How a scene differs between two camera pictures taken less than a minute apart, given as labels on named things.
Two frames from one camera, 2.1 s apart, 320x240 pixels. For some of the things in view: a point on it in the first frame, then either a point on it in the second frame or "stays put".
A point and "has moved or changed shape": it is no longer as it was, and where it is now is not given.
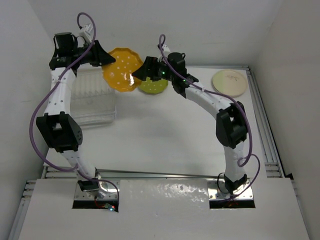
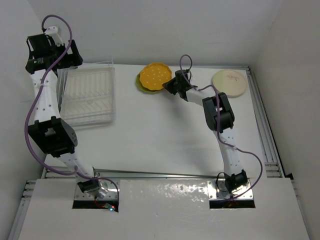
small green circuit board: (111, 207) stays put
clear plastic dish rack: (92, 101) stays put
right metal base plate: (217, 191) stays put
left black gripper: (99, 56) -> (71, 60)
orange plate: (118, 75) has moved or changed shape
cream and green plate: (229, 83) stays put
